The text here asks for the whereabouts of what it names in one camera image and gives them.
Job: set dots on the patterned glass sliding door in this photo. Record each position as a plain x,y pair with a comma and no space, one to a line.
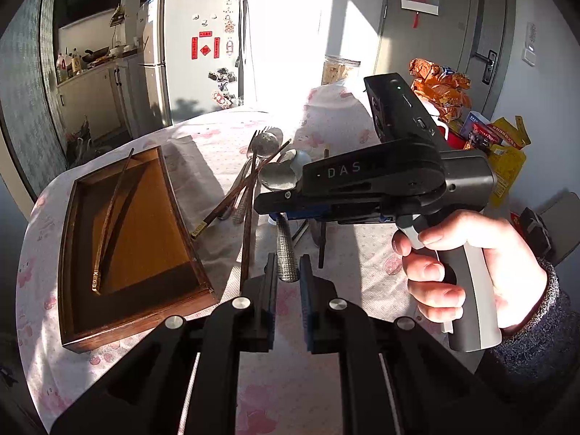
31,99

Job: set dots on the grey door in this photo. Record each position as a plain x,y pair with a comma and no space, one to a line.
453,45

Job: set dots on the yellow box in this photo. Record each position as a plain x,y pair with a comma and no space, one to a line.
510,163

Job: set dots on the clear oil bottle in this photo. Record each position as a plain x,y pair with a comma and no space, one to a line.
61,67

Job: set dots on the white bowl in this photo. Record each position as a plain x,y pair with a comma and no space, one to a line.
117,49

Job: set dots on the orange snack bag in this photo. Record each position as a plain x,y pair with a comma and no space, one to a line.
439,90

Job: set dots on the black wok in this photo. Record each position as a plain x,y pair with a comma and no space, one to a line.
95,54

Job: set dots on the wooden tray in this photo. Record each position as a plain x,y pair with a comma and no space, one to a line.
149,235

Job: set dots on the person's right forearm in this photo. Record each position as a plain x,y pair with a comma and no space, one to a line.
543,340

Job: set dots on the kitchen cabinet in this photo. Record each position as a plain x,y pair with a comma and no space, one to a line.
90,95

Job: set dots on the metal fork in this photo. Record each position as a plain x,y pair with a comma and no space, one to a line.
265,130

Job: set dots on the grey chair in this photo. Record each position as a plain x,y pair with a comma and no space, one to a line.
562,222

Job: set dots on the yellow oil bottle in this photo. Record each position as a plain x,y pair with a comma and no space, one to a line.
75,61

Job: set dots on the small metal spoon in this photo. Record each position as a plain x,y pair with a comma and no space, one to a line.
286,156

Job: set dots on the large metal spoon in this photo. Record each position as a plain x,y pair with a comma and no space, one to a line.
268,141

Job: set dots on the white light switch panel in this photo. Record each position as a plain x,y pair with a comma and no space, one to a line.
530,43

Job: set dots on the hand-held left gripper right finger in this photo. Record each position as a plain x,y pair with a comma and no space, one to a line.
304,290

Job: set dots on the white ceramic spoon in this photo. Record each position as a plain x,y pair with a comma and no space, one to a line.
300,159

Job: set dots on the pink printed tablecloth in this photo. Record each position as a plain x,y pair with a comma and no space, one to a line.
362,253

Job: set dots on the colourful snack box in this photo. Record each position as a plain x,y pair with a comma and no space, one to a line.
475,131

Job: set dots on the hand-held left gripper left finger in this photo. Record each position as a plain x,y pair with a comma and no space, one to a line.
272,281

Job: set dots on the red container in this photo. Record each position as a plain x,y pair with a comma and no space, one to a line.
453,138

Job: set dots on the white refrigerator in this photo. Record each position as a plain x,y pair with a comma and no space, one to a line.
190,18

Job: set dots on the pile of plastic bags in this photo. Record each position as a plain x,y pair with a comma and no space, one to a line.
84,145

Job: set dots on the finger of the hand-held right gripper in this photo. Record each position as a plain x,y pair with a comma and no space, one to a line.
308,216
281,201

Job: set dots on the glass snack jar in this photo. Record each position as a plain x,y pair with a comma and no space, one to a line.
337,72

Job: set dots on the red square paper sticker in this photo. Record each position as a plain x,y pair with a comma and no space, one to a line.
206,48

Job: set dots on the black range hood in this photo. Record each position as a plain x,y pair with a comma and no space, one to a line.
90,0

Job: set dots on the person's right hand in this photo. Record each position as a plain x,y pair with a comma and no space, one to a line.
507,263

